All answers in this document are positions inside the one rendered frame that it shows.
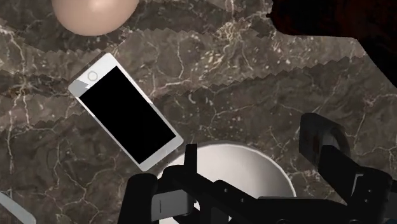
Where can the dark robot stand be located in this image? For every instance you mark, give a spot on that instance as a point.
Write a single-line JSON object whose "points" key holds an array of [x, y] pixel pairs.
{"points": [[341, 17]]}

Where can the white phone with black screen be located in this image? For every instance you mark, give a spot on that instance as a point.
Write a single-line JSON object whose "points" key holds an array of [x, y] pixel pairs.
{"points": [[124, 114]]}

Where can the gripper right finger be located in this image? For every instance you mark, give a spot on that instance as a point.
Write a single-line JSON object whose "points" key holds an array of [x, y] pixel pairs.
{"points": [[325, 145]]}

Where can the white bowl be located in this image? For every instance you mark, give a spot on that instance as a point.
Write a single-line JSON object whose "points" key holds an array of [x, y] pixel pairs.
{"points": [[238, 167]]}

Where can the beige round object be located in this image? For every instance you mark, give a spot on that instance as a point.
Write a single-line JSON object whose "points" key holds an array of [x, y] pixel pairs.
{"points": [[93, 15]]}

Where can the pale grey flat object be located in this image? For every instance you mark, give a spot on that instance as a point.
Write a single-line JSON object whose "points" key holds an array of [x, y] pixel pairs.
{"points": [[14, 209]]}

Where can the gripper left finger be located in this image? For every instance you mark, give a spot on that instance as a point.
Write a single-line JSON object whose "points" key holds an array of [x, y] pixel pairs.
{"points": [[139, 198]]}

